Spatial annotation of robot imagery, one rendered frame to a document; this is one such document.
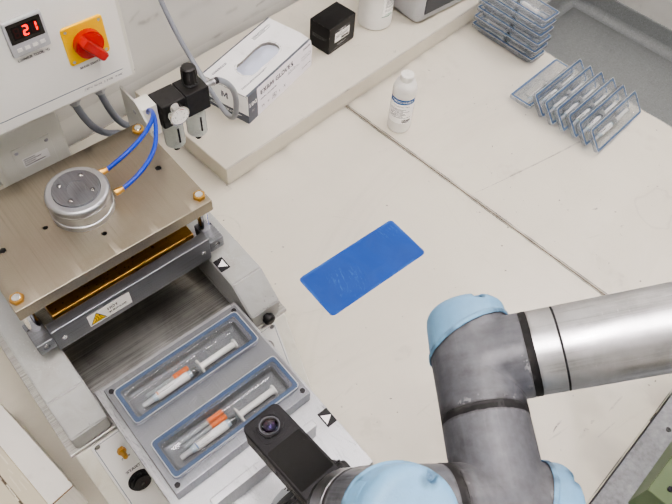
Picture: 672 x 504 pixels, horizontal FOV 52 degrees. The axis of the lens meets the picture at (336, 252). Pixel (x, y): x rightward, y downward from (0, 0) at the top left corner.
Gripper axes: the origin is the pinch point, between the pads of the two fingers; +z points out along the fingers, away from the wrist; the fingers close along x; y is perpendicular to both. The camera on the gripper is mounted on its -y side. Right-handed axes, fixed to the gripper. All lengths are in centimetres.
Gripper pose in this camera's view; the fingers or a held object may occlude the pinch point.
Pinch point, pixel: (287, 490)
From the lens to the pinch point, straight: 83.7
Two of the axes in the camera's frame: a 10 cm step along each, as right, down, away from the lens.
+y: 5.9, 8.0, -1.0
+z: -2.8, 3.1, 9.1
